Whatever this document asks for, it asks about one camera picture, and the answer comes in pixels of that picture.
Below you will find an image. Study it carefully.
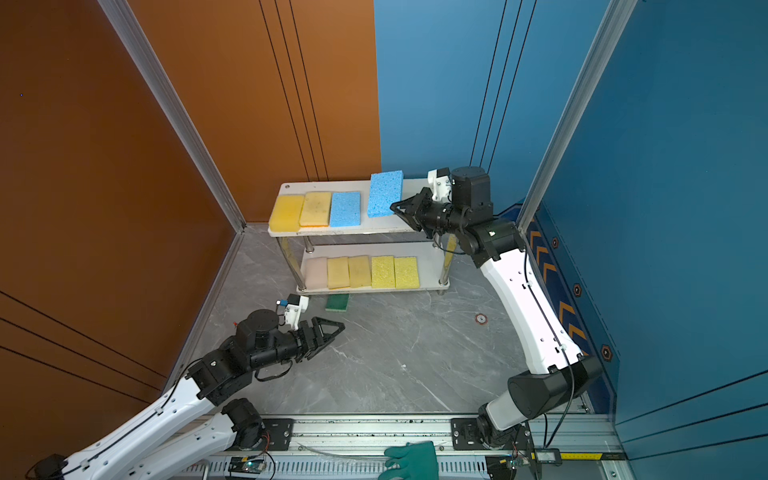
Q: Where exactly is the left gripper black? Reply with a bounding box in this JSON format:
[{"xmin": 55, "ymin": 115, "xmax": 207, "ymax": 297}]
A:
[{"xmin": 250, "ymin": 316, "xmax": 346, "ymax": 375}]

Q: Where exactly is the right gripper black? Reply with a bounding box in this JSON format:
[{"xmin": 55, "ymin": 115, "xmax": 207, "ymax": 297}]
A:
[{"xmin": 390, "ymin": 188, "xmax": 469, "ymax": 240}]

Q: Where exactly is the blue sponge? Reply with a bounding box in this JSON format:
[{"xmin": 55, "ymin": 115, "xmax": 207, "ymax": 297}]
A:
[
  {"xmin": 329, "ymin": 191, "xmax": 361, "ymax": 228},
  {"xmin": 367, "ymin": 170, "xmax": 404, "ymax": 218}
]

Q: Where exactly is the green scouring sponge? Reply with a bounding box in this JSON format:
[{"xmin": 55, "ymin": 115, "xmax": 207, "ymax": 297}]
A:
[{"xmin": 325, "ymin": 294, "xmax": 350, "ymax": 312}]

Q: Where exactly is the yellow-green sponge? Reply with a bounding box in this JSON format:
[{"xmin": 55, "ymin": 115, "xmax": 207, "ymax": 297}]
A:
[
  {"xmin": 371, "ymin": 256, "xmax": 396, "ymax": 289},
  {"xmin": 394, "ymin": 257, "xmax": 420, "ymax": 290}
]

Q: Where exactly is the yellow foam sponge front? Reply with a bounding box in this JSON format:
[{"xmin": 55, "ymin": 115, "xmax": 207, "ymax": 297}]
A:
[{"xmin": 327, "ymin": 257, "xmax": 350, "ymax": 290}]

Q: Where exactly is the yellow foam sponge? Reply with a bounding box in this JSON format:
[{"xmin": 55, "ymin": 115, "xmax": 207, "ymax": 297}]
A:
[
  {"xmin": 299, "ymin": 192, "xmax": 333, "ymax": 228},
  {"xmin": 327, "ymin": 257, "xmax": 350, "ymax": 290},
  {"xmin": 348, "ymin": 255, "xmax": 372, "ymax": 288}
]

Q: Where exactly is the pale pink foam sponge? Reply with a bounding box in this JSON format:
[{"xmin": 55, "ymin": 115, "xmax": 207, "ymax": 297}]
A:
[{"xmin": 303, "ymin": 257, "xmax": 328, "ymax": 290}]

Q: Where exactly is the thick yellow sponge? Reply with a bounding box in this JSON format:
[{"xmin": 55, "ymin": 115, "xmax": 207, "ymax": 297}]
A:
[{"xmin": 269, "ymin": 195, "xmax": 305, "ymax": 233}]

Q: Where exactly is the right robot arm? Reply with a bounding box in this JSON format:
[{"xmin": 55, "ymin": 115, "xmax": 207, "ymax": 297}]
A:
[{"xmin": 390, "ymin": 166, "xmax": 603, "ymax": 448}]

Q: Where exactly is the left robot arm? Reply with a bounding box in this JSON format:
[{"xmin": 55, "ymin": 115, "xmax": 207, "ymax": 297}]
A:
[{"xmin": 26, "ymin": 309, "xmax": 346, "ymax": 479}]

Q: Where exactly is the white two-tier shelf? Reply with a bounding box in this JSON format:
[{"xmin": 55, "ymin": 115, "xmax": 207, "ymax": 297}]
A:
[{"xmin": 269, "ymin": 175, "xmax": 469, "ymax": 296}]

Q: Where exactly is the small circuit board left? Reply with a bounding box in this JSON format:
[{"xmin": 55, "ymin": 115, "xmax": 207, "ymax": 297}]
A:
[{"xmin": 226, "ymin": 456, "xmax": 267, "ymax": 478}]

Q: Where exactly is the small circuit board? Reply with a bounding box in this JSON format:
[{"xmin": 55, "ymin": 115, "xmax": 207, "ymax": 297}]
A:
[
  {"xmin": 485, "ymin": 456, "xmax": 529, "ymax": 480},
  {"xmin": 226, "ymin": 456, "xmax": 267, "ymax": 478}
]

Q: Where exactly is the green rubber glove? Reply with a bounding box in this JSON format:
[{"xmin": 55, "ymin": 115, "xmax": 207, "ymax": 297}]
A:
[{"xmin": 378, "ymin": 441, "xmax": 439, "ymax": 480}]

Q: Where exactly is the small circuit board right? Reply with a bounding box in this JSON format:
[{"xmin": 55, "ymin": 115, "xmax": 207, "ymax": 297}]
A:
[{"xmin": 485, "ymin": 456, "xmax": 529, "ymax": 480}]

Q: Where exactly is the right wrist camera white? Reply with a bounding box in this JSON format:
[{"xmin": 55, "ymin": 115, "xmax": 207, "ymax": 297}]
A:
[{"xmin": 427, "ymin": 167, "xmax": 452, "ymax": 203}]

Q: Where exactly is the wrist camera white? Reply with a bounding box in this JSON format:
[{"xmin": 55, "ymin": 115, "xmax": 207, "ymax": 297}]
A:
[
  {"xmin": 427, "ymin": 167, "xmax": 452, "ymax": 203},
  {"xmin": 275, "ymin": 294, "xmax": 309, "ymax": 331}
]

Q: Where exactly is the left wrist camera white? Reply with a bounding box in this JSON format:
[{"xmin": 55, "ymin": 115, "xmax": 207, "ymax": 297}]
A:
[{"xmin": 275, "ymin": 294, "xmax": 309, "ymax": 331}]

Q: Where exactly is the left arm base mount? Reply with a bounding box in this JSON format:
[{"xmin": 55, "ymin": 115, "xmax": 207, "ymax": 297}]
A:
[{"xmin": 253, "ymin": 417, "xmax": 295, "ymax": 453}]

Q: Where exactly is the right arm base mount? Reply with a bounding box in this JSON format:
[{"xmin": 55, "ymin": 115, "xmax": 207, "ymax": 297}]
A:
[{"xmin": 451, "ymin": 415, "xmax": 531, "ymax": 451}]

